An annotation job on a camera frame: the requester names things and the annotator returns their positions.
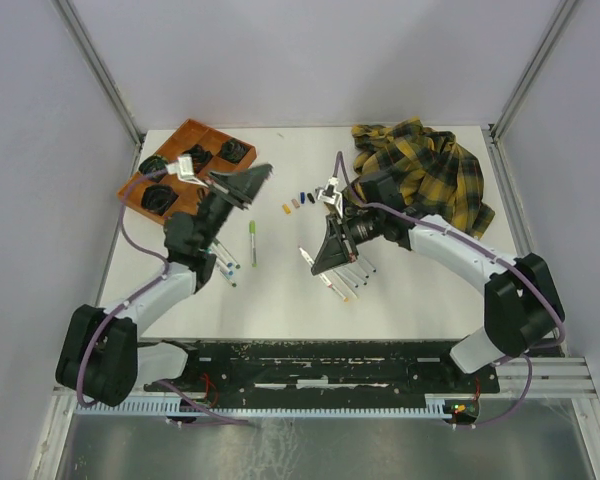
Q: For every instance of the yellow plaid shirt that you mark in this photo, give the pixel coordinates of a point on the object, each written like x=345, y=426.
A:
x=430, y=168

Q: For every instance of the pink cap white marker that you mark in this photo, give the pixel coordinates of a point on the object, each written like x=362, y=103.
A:
x=333, y=287

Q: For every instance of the dark green cap marker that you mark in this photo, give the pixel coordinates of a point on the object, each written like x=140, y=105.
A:
x=226, y=273

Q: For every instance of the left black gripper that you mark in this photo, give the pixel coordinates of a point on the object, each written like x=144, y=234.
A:
x=246, y=183

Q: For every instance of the orange compartment tray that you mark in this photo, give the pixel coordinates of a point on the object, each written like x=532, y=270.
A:
x=155, y=194

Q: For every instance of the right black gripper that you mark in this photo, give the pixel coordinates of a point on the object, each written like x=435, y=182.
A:
x=335, y=251

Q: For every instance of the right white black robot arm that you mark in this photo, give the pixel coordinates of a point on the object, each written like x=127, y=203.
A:
x=521, y=304

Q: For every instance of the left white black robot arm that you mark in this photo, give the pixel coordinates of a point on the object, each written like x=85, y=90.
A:
x=101, y=358

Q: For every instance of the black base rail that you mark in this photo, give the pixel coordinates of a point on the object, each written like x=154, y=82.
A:
x=322, y=374

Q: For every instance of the light blue cap marker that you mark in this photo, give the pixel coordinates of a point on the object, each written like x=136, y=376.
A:
x=220, y=257

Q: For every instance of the white cable duct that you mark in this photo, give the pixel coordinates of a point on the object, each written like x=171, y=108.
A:
x=173, y=407

